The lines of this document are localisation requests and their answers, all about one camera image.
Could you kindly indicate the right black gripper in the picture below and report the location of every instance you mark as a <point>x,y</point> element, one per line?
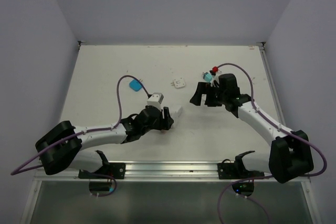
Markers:
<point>203,88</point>

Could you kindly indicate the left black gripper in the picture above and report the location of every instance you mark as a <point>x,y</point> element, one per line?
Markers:
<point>165,123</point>

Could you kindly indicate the white plug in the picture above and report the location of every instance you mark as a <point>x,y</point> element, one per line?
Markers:
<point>178,83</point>

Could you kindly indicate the blue plug adapter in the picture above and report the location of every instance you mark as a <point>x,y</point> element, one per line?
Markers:
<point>136,85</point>

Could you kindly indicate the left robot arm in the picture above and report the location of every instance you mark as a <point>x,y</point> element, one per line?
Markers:
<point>65,146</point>

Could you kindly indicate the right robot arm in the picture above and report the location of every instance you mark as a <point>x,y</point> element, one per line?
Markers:
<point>289,155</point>

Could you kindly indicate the white cube charger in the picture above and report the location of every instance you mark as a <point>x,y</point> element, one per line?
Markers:
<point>175,113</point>

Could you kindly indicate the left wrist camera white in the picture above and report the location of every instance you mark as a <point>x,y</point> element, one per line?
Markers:
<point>155,100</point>

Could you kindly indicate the aluminium mounting rail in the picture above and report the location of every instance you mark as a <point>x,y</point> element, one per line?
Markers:
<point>145,171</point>

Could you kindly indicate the left black base bracket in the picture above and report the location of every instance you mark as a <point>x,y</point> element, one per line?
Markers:
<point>115,170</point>

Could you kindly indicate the black base bracket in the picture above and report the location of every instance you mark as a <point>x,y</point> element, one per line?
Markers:
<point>229,170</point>
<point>115,170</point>

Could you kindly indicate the right black base bracket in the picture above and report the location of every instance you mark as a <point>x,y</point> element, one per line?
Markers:
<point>229,170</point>

